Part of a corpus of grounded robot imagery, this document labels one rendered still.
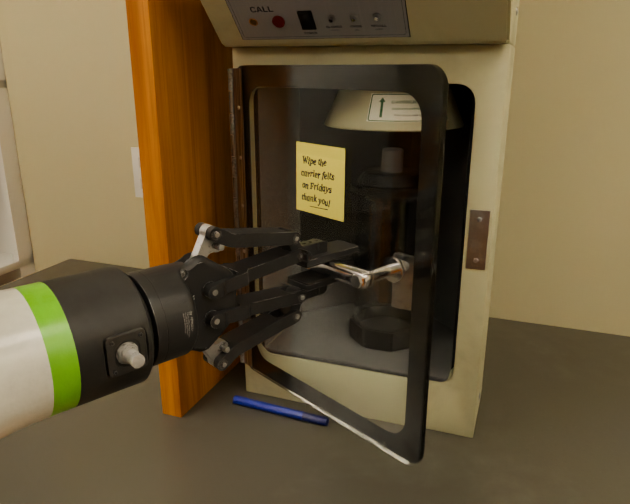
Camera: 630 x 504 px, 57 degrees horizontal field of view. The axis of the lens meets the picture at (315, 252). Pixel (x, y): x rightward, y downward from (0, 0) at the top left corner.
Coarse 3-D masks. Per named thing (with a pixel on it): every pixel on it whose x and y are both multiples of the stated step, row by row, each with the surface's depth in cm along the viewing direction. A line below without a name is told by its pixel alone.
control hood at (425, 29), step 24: (216, 0) 62; (408, 0) 56; (432, 0) 55; (456, 0) 54; (480, 0) 54; (504, 0) 53; (216, 24) 65; (432, 24) 57; (456, 24) 57; (480, 24) 56; (504, 24) 55
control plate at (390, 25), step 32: (256, 0) 60; (288, 0) 59; (320, 0) 58; (352, 0) 57; (384, 0) 56; (256, 32) 64; (288, 32) 63; (320, 32) 62; (352, 32) 61; (384, 32) 60
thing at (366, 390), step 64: (320, 64) 58; (384, 64) 52; (256, 128) 68; (320, 128) 60; (384, 128) 54; (256, 192) 71; (384, 192) 55; (384, 256) 57; (320, 320) 67; (384, 320) 59; (320, 384) 69; (384, 384) 61; (384, 448) 63
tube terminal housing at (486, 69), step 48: (240, 48) 70; (288, 48) 68; (336, 48) 66; (384, 48) 64; (432, 48) 62; (480, 48) 60; (480, 96) 62; (480, 144) 63; (480, 192) 64; (480, 288) 68; (480, 336) 69; (432, 384) 73; (480, 384) 78
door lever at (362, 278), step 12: (324, 264) 56; (336, 264) 55; (348, 264) 55; (384, 264) 57; (396, 264) 56; (336, 276) 55; (348, 276) 54; (360, 276) 53; (372, 276) 53; (384, 276) 55; (396, 276) 56; (360, 288) 53
